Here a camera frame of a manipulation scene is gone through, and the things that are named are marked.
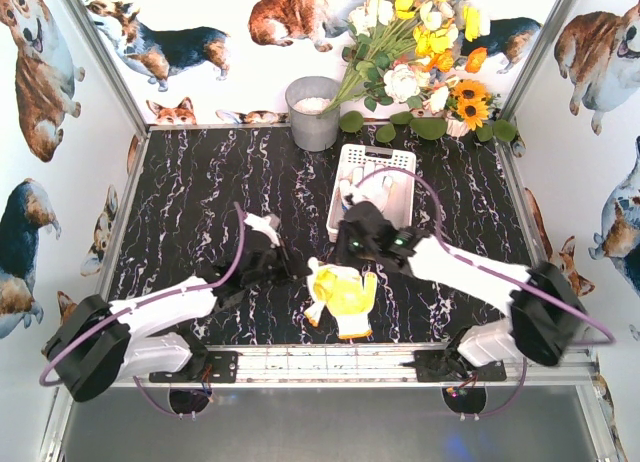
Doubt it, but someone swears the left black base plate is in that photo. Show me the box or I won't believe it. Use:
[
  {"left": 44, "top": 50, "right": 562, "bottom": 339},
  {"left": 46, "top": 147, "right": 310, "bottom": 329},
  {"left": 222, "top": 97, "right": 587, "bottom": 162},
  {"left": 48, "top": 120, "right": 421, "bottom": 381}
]
[{"left": 149, "top": 350, "right": 239, "bottom": 383}]

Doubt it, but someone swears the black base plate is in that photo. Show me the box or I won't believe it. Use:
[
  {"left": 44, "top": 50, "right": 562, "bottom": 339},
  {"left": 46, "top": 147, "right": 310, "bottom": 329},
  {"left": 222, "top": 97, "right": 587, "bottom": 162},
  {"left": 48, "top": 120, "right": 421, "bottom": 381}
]
[
  {"left": 401, "top": 326, "right": 507, "bottom": 382},
  {"left": 149, "top": 350, "right": 239, "bottom": 383}
]

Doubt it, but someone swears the grey metal bucket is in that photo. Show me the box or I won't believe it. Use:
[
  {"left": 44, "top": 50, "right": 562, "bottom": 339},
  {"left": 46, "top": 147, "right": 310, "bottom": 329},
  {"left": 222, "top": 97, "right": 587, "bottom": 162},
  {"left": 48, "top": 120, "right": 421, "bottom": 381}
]
[{"left": 285, "top": 76, "right": 340, "bottom": 152}]

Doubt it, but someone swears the front aluminium rail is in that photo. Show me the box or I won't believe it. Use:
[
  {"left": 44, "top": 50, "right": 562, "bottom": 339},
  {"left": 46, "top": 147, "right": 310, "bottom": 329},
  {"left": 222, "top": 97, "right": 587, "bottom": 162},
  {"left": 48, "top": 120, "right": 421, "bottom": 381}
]
[{"left": 98, "top": 344, "right": 599, "bottom": 387}]

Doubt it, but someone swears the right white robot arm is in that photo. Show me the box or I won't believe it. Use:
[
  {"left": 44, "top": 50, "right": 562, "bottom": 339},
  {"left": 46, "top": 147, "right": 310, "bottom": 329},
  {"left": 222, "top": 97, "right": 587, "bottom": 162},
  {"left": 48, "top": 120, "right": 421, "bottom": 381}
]
[{"left": 336, "top": 202, "right": 586, "bottom": 367}]

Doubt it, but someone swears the orange palm white glove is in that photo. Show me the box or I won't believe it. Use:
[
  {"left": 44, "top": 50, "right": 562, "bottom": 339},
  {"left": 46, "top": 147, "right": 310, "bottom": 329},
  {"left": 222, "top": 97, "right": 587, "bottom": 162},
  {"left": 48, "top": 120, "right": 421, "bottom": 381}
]
[{"left": 304, "top": 257, "right": 378, "bottom": 340}]

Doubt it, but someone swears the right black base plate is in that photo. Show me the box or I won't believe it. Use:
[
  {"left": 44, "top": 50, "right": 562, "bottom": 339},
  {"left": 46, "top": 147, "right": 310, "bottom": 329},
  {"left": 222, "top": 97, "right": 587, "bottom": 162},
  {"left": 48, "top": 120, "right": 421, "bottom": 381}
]
[{"left": 401, "top": 326, "right": 507, "bottom": 382}]

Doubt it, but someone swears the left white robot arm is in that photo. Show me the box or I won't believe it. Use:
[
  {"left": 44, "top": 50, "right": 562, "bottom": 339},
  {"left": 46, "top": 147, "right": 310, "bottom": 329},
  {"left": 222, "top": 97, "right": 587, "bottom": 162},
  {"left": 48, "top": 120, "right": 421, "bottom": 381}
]
[{"left": 40, "top": 229, "right": 311, "bottom": 402}]

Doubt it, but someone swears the artificial flower bouquet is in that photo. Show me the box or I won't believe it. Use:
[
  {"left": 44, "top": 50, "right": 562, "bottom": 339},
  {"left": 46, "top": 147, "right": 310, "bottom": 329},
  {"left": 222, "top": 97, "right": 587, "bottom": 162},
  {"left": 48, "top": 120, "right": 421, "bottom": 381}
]
[{"left": 326, "top": 0, "right": 491, "bottom": 111}]

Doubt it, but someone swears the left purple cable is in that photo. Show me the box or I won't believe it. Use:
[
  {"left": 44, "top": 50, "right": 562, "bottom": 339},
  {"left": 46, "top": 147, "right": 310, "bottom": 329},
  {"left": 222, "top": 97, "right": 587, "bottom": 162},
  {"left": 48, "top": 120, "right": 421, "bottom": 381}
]
[{"left": 38, "top": 200, "right": 249, "bottom": 418}]

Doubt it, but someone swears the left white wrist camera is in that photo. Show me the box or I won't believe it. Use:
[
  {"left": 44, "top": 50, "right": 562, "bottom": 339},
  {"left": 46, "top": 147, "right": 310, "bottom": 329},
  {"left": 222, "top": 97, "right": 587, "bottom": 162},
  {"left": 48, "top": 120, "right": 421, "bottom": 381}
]
[{"left": 244, "top": 213, "right": 281, "bottom": 246}]

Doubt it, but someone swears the plain white knit glove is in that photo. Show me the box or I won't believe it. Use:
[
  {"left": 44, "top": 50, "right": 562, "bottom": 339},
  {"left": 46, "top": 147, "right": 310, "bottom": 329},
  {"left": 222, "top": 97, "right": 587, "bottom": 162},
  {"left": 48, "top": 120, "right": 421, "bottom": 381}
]
[{"left": 338, "top": 162, "right": 393, "bottom": 212}]

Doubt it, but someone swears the small sunflower pot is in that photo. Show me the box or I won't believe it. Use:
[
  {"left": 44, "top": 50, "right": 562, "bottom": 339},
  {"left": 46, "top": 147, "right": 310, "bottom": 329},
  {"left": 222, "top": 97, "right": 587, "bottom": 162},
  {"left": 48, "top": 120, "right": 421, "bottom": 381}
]
[{"left": 444, "top": 79, "right": 501, "bottom": 138}]

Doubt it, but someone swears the white perforated storage basket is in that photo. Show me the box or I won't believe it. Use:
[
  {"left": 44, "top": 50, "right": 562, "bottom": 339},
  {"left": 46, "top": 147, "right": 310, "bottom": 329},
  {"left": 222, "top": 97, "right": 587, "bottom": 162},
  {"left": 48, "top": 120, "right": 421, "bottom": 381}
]
[{"left": 326, "top": 144, "right": 416, "bottom": 243}]

